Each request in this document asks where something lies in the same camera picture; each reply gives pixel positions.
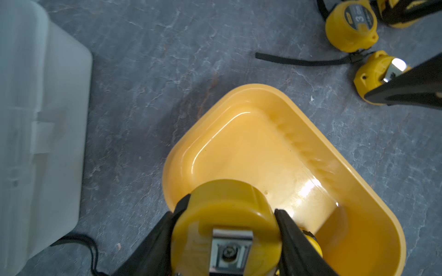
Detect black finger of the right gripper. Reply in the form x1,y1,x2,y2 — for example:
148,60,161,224
364,54,442,110

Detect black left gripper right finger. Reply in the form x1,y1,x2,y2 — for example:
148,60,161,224
275,209,337,276

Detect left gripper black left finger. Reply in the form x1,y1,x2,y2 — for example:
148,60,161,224
113,212,173,276

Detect yellow tape measure top clip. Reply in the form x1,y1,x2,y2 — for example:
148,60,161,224
255,51,412,100

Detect yellow tape measure metal clip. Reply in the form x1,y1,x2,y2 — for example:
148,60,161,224
170,178,323,276

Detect yellow tape measure small label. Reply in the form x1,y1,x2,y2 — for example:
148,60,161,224
315,0,379,54

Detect yellow tape measure 3m label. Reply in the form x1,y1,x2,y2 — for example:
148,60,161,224
49,233,109,276

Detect yellow plastic storage box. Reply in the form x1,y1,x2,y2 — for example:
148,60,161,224
162,84,406,276

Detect white plastic lidded case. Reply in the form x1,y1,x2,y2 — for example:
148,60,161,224
1,1,93,276

